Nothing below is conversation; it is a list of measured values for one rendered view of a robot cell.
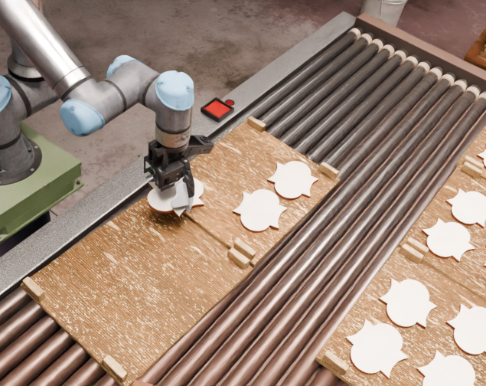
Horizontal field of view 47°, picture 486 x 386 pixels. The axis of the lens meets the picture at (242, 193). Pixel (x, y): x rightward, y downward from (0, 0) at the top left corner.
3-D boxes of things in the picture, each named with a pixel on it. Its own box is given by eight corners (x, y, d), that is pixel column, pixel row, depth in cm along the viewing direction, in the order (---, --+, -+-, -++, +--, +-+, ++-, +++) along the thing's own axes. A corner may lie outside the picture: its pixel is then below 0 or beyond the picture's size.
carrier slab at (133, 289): (21, 287, 128) (19, 283, 127) (152, 194, 152) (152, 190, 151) (125, 391, 116) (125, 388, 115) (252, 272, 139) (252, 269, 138)
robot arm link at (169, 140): (177, 106, 123) (200, 128, 119) (176, 122, 126) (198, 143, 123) (148, 118, 119) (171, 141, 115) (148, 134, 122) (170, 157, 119)
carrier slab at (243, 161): (152, 192, 152) (152, 188, 151) (246, 123, 176) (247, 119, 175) (253, 268, 140) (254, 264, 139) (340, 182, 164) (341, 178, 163)
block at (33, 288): (23, 286, 127) (21, 279, 125) (30, 282, 128) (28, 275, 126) (40, 303, 125) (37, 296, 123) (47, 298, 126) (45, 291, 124)
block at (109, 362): (102, 365, 117) (102, 359, 115) (109, 359, 118) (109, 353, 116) (122, 384, 115) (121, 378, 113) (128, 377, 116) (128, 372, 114)
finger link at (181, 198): (171, 220, 134) (161, 186, 129) (191, 210, 137) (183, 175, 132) (178, 224, 131) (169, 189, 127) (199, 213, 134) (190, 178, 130)
